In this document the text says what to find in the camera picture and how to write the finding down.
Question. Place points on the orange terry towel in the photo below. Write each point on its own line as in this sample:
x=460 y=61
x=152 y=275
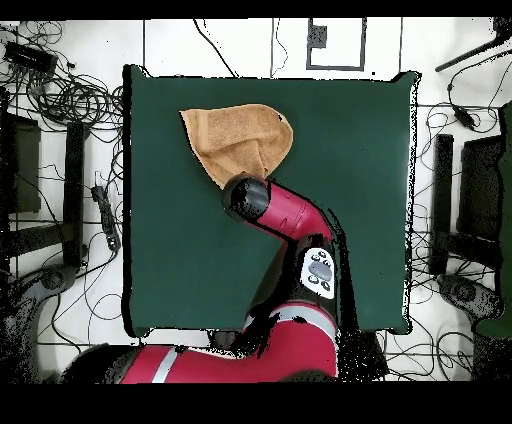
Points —
x=236 y=136

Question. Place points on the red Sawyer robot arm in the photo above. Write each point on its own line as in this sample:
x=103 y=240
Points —
x=288 y=216

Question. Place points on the dark flat panel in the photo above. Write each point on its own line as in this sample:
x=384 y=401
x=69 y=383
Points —
x=24 y=168
x=480 y=184

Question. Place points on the dark green table cloth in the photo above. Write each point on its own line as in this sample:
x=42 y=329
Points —
x=340 y=160

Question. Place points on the black power strip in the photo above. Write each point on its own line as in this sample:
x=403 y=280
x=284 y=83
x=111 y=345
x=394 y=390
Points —
x=106 y=212

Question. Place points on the small dark grey square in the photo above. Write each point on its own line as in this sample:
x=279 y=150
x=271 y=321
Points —
x=317 y=36

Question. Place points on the grey chair base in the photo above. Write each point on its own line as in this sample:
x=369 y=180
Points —
x=52 y=280
x=464 y=292

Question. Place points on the black power adapter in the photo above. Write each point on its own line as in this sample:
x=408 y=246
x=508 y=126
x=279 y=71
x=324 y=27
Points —
x=464 y=118

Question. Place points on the black tripod rod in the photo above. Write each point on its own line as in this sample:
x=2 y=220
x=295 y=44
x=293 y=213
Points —
x=468 y=54

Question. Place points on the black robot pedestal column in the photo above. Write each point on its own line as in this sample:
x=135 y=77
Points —
x=224 y=339

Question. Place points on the black network switch box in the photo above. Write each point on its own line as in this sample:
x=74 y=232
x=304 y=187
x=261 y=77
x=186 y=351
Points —
x=30 y=58

